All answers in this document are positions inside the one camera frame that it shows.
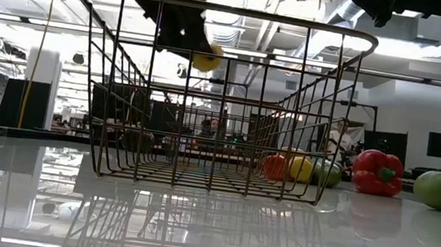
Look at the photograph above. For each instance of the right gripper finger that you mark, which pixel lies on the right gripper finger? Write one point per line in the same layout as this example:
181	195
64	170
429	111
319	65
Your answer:
372	3

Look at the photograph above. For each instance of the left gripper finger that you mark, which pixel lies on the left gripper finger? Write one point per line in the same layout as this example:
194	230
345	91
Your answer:
200	32
174	39

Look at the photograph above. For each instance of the yellow lemon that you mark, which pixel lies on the yellow lemon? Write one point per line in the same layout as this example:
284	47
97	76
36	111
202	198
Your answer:
206	63

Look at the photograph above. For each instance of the plain red pepper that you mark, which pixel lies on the plain red pepper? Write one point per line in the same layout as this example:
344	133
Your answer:
276	168

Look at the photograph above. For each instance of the yellow bell pepper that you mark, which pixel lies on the yellow bell pepper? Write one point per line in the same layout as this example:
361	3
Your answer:
301	170

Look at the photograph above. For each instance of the red bell pepper green stem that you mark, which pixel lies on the red bell pepper green stem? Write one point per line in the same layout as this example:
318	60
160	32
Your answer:
369	180

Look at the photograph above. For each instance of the grey ceiling box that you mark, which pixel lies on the grey ceiling box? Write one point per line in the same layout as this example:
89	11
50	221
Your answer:
428	27

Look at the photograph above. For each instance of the small black hanging device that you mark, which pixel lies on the small black hanging device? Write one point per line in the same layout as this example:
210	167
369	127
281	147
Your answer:
181	71

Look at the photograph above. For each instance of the person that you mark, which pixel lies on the person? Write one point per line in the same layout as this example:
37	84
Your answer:
338	140
209	128

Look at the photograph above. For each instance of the round black lamp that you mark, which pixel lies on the round black lamp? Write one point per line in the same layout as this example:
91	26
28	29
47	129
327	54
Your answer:
78	59

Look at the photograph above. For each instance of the white pillar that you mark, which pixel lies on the white pillar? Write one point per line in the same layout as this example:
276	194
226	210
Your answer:
47	72

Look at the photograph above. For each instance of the white hanging cloth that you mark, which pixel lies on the white hanging cloth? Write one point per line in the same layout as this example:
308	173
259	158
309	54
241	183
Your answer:
357	134

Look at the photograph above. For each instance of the black partition panel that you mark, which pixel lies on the black partition panel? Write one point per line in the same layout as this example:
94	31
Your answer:
391	142
12	102

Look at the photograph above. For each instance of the ribbed silver ceiling duct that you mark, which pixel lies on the ribbed silver ceiling duct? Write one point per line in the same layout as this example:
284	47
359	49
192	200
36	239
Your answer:
225	35

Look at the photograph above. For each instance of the smooth silver ceiling duct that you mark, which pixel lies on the smooth silver ceiling duct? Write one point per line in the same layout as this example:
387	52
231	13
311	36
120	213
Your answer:
345	12

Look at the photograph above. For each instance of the grey horizontal metal rail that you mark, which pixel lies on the grey horizontal metal rail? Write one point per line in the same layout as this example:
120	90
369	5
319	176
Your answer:
420	79

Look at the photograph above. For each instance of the black metal frame stand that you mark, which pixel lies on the black metal frame stand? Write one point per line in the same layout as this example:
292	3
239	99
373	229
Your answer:
349	103

